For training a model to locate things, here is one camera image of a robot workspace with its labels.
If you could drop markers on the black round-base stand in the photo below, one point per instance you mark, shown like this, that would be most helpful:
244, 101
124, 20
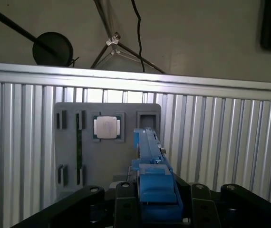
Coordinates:
52, 50

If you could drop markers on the silver CPU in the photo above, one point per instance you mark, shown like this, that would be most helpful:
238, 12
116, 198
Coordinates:
107, 127

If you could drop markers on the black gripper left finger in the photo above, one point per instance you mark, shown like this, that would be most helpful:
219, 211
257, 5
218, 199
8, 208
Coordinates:
126, 209

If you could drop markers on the silver tripod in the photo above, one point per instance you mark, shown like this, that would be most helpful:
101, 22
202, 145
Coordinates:
113, 41

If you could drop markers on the green RAM stick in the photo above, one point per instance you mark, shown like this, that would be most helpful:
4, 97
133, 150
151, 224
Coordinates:
79, 147

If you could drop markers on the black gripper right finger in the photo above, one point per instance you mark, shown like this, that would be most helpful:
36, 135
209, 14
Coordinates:
204, 209

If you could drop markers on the grey parts rack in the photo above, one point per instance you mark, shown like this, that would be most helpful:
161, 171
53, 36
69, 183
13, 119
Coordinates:
107, 156

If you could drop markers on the hard disk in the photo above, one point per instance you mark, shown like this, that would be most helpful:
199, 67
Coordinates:
158, 190

